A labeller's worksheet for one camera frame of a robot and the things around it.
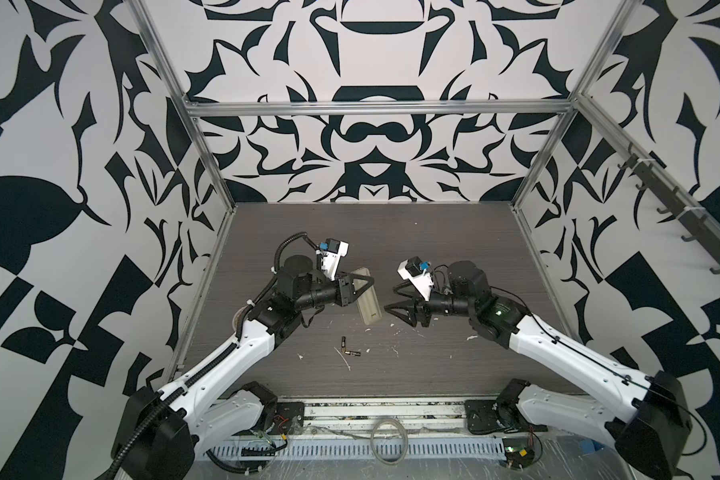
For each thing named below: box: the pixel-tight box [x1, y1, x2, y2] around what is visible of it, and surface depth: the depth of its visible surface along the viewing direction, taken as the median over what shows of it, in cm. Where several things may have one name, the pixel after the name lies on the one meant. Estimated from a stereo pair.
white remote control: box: [350, 267, 382, 325], surface depth 72 cm
